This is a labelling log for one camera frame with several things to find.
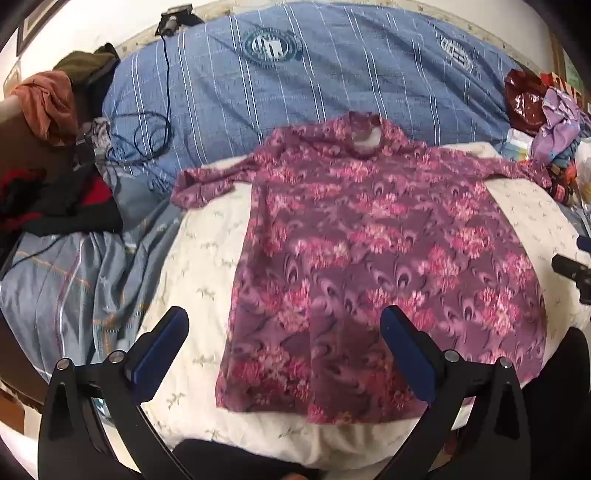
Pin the black device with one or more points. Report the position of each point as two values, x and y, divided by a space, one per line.
173 21

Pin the light blue plaid sheet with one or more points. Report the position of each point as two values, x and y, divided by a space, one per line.
69 295

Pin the framed wall picture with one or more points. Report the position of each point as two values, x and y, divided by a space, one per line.
34 23

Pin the white packets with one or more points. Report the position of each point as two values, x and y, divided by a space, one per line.
519 143

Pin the purple floral shirt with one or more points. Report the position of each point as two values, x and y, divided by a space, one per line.
351 258

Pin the red plastic bag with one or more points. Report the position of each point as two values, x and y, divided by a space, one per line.
524 104

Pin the grey patterned cloth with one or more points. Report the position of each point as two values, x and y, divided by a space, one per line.
94 134

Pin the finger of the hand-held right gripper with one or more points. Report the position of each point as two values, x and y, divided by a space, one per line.
569 268

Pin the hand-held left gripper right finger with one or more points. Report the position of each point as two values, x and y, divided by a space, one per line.
408 355

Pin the pile of colourful clutter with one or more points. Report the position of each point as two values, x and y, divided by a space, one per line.
572 175

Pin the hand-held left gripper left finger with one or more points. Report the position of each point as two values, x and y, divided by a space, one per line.
159 350

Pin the blue striped duvet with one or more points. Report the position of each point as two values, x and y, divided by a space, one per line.
323 92

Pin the orange cloth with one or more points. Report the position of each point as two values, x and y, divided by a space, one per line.
46 101

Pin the cream patterned blanket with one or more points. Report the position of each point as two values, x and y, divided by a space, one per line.
203 286

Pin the olive green cloth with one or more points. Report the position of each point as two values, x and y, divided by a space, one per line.
83 62

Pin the purple cloth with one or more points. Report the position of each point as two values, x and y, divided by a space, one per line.
561 115

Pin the red and black garment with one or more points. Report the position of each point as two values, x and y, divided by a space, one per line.
55 203

